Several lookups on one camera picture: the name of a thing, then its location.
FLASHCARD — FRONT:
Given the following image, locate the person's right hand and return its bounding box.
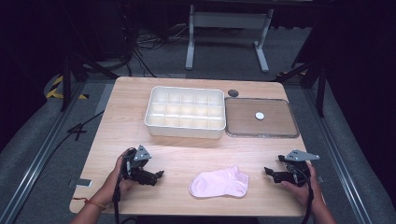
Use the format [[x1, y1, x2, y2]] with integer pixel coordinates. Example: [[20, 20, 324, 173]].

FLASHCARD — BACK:
[[279, 161, 321, 209]]

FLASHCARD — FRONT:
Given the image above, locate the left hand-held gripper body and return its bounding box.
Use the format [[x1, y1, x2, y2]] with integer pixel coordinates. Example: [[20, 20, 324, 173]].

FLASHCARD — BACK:
[[122, 144, 157, 185]]

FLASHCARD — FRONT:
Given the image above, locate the black tripod stand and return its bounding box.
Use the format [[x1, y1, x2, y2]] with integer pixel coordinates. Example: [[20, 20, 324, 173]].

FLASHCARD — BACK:
[[60, 50, 120, 112], [273, 57, 329, 119]]

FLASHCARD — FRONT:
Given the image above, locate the white compartment storage box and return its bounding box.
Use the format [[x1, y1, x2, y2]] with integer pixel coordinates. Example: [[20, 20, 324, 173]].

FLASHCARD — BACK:
[[144, 85, 227, 140]]

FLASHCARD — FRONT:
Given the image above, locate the hand-held gripper cable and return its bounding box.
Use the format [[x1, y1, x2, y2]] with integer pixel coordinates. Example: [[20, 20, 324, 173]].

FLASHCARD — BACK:
[[112, 147, 138, 224], [299, 166, 316, 224]]

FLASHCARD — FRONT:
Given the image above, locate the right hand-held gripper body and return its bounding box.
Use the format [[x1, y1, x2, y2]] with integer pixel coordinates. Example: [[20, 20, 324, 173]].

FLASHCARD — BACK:
[[277, 148, 320, 188]]

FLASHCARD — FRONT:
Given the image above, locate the right hand-held gripper cable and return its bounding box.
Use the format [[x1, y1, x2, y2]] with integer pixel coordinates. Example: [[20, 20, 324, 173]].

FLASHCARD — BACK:
[[299, 166, 316, 224]]

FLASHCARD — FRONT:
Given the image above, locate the black floor cable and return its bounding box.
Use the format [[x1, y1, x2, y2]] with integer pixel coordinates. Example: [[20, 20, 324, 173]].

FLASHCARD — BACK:
[[12, 110, 106, 224]]

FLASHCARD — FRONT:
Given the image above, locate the clear lid with white knob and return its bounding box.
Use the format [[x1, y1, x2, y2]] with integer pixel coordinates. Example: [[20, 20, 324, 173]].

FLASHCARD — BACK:
[[224, 97, 301, 139]]

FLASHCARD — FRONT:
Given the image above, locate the grey metal floor rail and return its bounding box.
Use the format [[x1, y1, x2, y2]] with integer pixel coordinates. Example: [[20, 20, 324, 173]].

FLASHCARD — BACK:
[[0, 81, 87, 224], [303, 88, 374, 224]]

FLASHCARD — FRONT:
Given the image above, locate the bundle of black cables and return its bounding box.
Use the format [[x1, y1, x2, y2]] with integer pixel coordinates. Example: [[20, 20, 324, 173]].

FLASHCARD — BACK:
[[122, 1, 190, 78]]

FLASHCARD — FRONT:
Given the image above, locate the pink sock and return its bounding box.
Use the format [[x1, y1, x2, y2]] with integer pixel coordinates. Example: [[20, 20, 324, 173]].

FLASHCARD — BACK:
[[188, 164, 250, 199]]

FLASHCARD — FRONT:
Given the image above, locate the grey metal table frame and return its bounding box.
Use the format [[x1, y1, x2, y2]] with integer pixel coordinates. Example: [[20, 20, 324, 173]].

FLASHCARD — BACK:
[[185, 4, 275, 75]]

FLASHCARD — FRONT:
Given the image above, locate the red and orange bracelet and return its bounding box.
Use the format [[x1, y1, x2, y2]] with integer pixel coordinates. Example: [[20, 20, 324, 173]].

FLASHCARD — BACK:
[[72, 197, 107, 211]]

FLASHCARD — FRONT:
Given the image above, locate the left hand-held gripper cable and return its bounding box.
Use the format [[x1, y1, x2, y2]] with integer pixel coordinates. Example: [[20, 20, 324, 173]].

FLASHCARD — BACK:
[[112, 147, 138, 224]]

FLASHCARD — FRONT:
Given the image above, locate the person's left hand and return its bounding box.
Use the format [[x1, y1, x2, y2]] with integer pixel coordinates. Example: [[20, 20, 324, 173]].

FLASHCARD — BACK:
[[113, 153, 137, 196]]

